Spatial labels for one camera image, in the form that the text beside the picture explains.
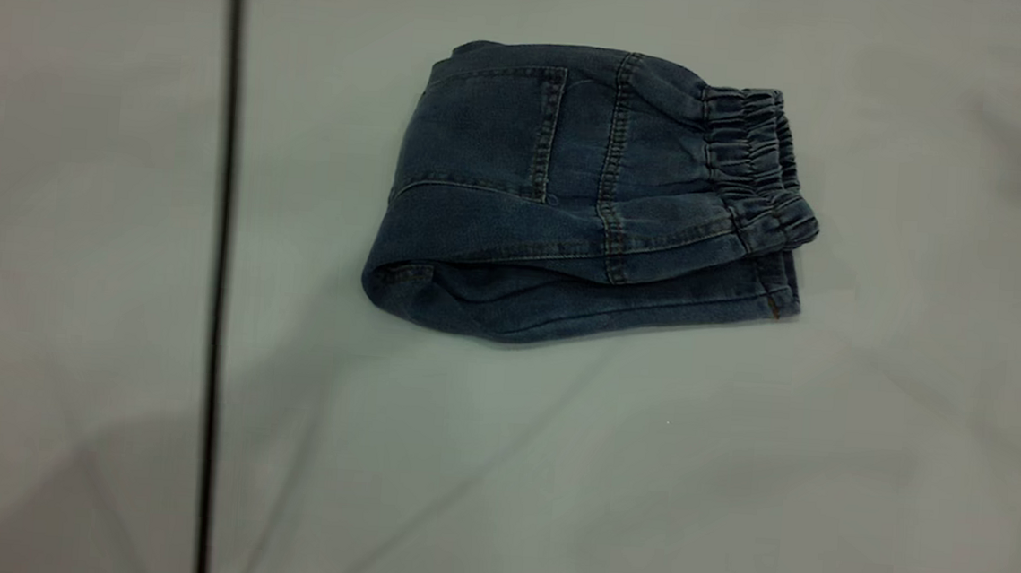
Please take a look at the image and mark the blue denim kids pants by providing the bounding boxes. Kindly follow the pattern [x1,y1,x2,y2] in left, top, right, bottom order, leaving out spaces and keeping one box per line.
[357,32,833,367]

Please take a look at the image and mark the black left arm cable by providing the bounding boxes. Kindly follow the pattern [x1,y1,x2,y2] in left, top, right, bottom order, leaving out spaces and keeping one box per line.
[187,0,255,573]

